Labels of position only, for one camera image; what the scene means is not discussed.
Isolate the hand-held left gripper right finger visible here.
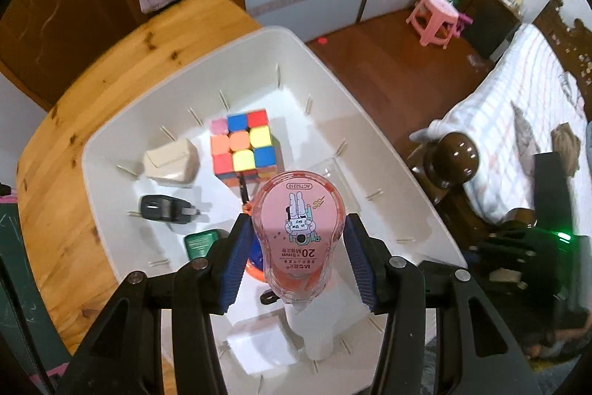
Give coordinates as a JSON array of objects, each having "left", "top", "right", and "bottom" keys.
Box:
[{"left": 344, "top": 213, "right": 542, "bottom": 395}]

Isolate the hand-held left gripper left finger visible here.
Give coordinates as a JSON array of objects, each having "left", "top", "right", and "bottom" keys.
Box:
[{"left": 55, "top": 213, "right": 253, "bottom": 395}]

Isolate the orange reel with blue centre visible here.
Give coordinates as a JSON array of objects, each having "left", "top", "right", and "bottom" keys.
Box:
[{"left": 237, "top": 174, "right": 279, "bottom": 307}]

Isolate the pink correction tape dispenser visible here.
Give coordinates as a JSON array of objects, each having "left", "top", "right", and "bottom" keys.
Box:
[{"left": 250, "top": 170, "right": 347, "bottom": 305}]

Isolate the white rectangular block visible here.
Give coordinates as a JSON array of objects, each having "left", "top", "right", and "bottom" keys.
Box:
[{"left": 226, "top": 314, "right": 299, "bottom": 377}]

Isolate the black car key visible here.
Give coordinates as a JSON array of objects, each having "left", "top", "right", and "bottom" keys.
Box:
[{"left": 139, "top": 194, "right": 202, "bottom": 225}]

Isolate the beige plastic box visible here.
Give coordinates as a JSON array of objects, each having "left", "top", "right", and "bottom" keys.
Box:
[{"left": 142, "top": 137, "right": 199, "bottom": 188}]

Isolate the multicoloured puzzle cube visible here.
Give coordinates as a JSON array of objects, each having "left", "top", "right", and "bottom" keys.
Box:
[{"left": 209, "top": 109, "right": 281, "bottom": 190}]

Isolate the white plastic bin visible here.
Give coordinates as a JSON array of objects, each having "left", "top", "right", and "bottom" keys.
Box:
[{"left": 81, "top": 26, "right": 468, "bottom": 386}]

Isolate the person's right forearm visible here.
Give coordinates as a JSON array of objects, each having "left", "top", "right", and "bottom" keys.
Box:
[{"left": 522, "top": 325, "right": 588, "bottom": 361}]

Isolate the green bottle with gold cap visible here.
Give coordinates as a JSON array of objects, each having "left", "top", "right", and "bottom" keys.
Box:
[{"left": 184, "top": 229, "right": 229, "bottom": 261}]

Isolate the brown cloth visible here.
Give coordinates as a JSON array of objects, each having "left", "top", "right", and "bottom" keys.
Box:
[{"left": 550, "top": 123, "right": 581, "bottom": 171}]

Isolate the grey cloth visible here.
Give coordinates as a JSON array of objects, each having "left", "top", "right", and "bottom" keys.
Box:
[{"left": 512, "top": 103, "right": 539, "bottom": 157}]

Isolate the striped white blanket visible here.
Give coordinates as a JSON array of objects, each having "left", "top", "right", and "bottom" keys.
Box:
[{"left": 409, "top": 22, "right": 592, "bottom": 224}]

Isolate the dark wooden cabinet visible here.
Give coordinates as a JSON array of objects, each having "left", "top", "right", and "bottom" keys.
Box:
[{"left": 462, "top": 0, "right": 525, "bottom": 60}]

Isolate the small magenta stool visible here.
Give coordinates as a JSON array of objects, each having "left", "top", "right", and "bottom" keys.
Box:
[{"left": 455, "top": 13, "right": 475, "bottom": 37}]

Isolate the pink plastic stool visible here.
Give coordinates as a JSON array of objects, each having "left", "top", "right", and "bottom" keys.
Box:
[{"left": 406, "top": 0, "right": 458, "bottom": 50}]

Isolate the brown wooden door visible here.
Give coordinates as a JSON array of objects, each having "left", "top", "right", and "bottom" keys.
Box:
[{"left": 0, "top": 0, "right": 144, "bottom": 109}]

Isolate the dark wooden bed frame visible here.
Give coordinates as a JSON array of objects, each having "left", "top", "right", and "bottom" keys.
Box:
[{"left": 407, "top": 0, "right": 592, "bottom": 257}]

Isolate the green chalkboard with pink frame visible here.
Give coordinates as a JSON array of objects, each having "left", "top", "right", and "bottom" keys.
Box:
[{"left": 0, "top": 191, "right": 70, "bottom": 382}]

